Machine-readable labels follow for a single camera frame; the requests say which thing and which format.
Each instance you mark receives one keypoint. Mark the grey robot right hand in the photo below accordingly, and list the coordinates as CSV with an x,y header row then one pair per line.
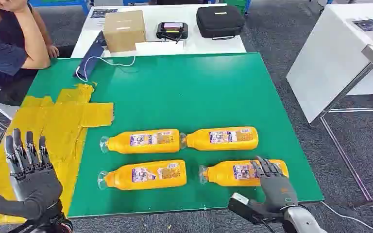
x,y
278,193

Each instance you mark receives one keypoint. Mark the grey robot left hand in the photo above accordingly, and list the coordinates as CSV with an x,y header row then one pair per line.
x,y
35,186

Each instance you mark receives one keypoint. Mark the orange drink bottle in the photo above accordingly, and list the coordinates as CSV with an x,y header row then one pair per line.
x,y
199,141
119,144
220,175
119,178

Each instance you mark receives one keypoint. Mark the yellow sheet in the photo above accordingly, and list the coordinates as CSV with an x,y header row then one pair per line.
x,y
61,122

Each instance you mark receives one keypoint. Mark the green table mat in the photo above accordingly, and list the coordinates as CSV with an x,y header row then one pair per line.
x,y
189,96

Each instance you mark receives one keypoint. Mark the person's left hand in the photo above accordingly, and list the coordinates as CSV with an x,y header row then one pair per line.
x,y
53,51

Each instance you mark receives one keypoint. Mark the person's hand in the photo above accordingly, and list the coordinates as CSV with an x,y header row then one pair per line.
x,y
53,51
8,4

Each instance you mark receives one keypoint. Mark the dark blue pouch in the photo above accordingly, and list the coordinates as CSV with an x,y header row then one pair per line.
x,y
91,58

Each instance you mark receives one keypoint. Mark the person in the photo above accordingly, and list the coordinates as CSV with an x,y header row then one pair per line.
x,y
0,48

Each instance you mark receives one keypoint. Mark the white side table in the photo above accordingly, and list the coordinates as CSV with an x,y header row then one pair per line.
x,y
331,58

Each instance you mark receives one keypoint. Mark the brown cardboard box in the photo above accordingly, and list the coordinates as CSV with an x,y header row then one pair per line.
x,y
123,32

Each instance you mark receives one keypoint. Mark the black zip case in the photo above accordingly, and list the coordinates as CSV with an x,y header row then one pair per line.
x,y
220,21

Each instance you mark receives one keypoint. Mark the person's right hand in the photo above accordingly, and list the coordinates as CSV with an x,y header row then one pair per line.
x,y
8,4

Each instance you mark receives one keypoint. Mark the printed sheet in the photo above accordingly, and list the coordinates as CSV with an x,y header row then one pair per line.
x,y
368,25
103,13

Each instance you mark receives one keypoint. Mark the blue metal rack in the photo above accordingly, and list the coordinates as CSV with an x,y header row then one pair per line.
x,y
85,6

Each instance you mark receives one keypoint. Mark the black handheld controller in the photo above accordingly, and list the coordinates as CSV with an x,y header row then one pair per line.
x,y
172,32

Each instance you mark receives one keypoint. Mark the green crate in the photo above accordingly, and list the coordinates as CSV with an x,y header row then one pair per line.
x,y
238,4

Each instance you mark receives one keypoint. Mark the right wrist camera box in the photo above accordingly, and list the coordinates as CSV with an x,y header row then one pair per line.
x,y
241,207

